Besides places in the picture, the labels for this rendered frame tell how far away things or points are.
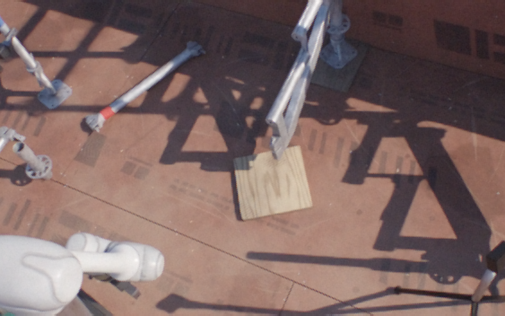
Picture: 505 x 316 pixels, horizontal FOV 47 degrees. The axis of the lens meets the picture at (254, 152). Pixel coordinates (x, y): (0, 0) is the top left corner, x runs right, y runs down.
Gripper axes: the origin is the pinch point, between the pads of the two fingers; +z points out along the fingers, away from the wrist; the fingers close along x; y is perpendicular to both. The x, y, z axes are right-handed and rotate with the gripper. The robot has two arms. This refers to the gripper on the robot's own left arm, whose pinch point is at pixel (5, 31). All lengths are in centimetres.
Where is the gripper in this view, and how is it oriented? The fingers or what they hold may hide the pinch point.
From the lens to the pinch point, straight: 285.9
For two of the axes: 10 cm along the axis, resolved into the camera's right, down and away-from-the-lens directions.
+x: -9.3, -2.1, 2.9
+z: 3.2, -8.4, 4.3
